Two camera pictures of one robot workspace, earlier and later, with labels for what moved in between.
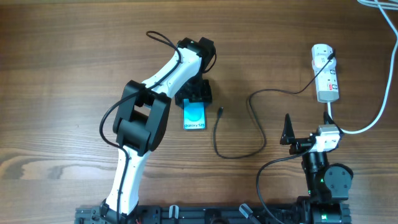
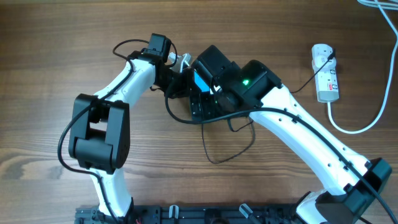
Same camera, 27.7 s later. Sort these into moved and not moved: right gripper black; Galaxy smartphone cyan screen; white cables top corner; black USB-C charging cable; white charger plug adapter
Moved: right gripper black; Galaxy smartphone cyan screen; black USB-C charging cable
Not moved: white charger plug adapter; white cables top corner
